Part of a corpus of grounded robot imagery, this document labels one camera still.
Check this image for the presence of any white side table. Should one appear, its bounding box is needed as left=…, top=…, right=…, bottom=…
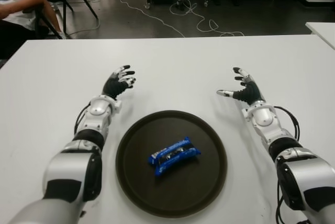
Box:
left=305, top=21, right=335, bottom=51

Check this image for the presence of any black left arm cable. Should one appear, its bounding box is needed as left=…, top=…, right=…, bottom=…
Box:
left=73, top=103, right=91, bottom=136

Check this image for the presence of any white floor cable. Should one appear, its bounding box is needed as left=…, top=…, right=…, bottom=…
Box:
left=115, top=0, right=245, bottom=38

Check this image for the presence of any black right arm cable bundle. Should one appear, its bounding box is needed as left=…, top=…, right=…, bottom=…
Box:
left=273, top=105, right=300, bottom=140

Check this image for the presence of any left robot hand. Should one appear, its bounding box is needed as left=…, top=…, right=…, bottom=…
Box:
left=102, top=64, right=137, bottom=101

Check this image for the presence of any round dark brown tray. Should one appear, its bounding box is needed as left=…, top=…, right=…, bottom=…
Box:
left=115, top=110, right=228, bottom=211

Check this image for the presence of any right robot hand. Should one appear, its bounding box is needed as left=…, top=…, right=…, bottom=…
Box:
left=216, top=66, right=264, bottom=106

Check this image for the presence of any blue Oreo cookie package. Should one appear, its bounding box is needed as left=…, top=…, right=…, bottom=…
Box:
left=148, top=136, right=202, bottom=178

